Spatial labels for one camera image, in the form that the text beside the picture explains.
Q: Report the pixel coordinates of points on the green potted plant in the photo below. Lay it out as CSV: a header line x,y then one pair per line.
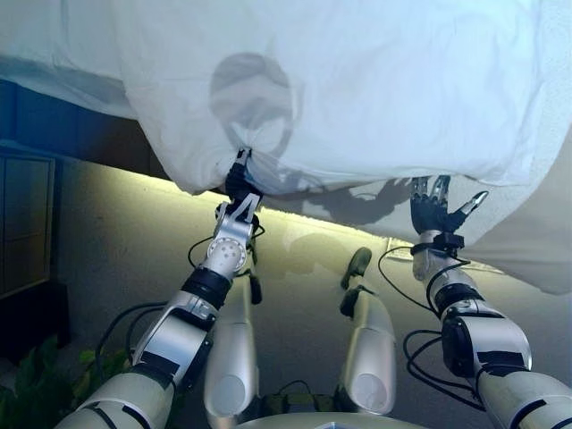
x,y
40,384

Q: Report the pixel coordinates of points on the silver right robot leg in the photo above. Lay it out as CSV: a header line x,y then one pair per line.
x,y
371,348

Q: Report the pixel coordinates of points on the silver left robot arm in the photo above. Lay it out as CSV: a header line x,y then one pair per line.
x,y
179,339

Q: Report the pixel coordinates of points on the brown upholstered bed frame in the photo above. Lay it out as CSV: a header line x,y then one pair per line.
x,y
89,138

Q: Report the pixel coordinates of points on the white fitted sheet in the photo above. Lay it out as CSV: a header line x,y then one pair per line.
x,y
67,89

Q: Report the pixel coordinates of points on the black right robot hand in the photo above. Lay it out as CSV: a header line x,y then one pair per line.
x,y
429,214

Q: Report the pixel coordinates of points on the silver robot torso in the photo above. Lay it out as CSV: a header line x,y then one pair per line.
x,y
322,418

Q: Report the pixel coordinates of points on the silver left robot leg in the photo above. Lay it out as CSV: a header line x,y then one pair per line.
x,y
232,357

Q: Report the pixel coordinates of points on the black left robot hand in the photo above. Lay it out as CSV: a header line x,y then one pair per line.
x,y
239,179

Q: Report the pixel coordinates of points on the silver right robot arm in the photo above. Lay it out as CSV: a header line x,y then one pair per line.
x,y
496,348

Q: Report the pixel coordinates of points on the glass-top wooden cabinet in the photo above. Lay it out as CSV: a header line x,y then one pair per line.
x,y
22,223

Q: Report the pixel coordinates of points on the white duvet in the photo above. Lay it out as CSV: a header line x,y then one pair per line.
x,y
380,89

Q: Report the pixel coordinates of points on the silver robot leg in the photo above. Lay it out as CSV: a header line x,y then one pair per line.
x,y
371,348
232,357

